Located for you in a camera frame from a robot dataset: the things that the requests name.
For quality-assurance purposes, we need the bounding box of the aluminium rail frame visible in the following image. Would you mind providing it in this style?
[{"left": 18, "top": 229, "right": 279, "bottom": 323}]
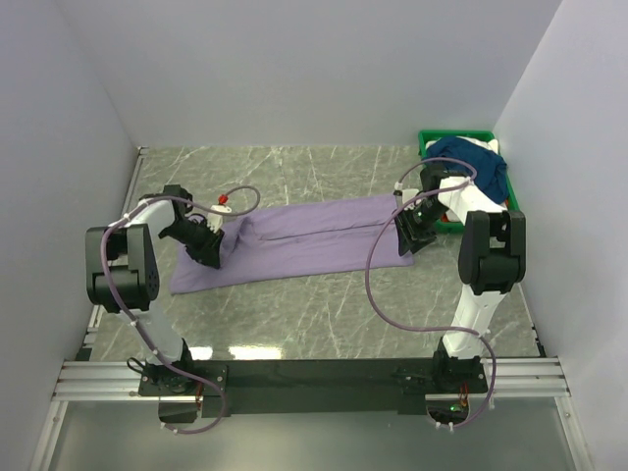
[{"left": 34, "top": 146, "right": 589, "bottom": 470}]

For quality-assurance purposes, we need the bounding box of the dark blue t shirt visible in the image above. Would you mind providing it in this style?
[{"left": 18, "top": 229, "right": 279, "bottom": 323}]
[{"left": 422, "top": 135, "right": 508, "bottom": 204}]

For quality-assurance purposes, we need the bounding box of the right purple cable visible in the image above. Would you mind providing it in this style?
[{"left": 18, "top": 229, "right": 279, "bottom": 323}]
[{"left": 365, "top": 157, "right": 497, "bottom": 435}]

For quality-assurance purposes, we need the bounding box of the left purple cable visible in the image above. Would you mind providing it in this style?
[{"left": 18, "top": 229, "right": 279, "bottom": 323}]
[{"left": 99, "top": 185, "right": 261, "bottom": 437}]

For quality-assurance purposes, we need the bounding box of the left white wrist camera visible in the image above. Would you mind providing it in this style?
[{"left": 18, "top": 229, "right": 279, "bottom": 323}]
[{"left": 206, "top": 193, "right": 236, "bottom": 234}]

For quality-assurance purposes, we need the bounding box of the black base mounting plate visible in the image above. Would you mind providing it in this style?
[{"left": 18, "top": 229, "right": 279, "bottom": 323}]
[{"left": 138, "top": 353, "right": 489, "bottom": 418}]

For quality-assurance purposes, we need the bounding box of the purple t shirt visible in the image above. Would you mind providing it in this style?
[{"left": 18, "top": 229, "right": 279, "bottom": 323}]
[{"left": 170, "top": 194, "right": 413, "bottom": 294}]

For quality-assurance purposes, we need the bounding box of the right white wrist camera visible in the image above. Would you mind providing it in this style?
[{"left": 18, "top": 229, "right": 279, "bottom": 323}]
[{"left": 392, "top": 181, "right": 421, "bottom": 211}]

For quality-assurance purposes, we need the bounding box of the purple cable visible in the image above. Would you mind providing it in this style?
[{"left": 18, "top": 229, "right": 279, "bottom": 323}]
[
  {"left": 365, "top": 157, "right": 497, "bottom": 435},
  {"left": 99, "top": 185, "right": 261, "bottom": 437}
]

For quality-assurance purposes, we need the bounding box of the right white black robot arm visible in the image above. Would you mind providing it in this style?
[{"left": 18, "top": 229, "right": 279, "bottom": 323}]
[{"left": 393, "top": 163, "right": 526, "bottom": 392}]

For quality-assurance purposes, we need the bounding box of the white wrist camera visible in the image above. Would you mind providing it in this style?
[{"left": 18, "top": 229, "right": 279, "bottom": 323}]
[
  {"left": 206, "top": 193, "right": 236, "bottom": 234},
  {"left": 392, "top": 181, "right": 421, "bottom": 211}
]

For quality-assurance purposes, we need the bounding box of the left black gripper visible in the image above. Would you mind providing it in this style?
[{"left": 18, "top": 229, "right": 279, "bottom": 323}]
[{"left": 162, "top": 218, "right": 225, "bottom": 269}]

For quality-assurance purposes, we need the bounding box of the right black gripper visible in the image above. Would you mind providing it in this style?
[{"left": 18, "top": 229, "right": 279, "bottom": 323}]
[{"left": 392, "top": 200, "right": 449, "bottom": 256}]

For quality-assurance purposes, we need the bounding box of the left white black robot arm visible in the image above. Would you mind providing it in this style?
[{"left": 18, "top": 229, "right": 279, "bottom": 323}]
[{"left": 85, "top": 184, "right": 231, "bottom": 394}]

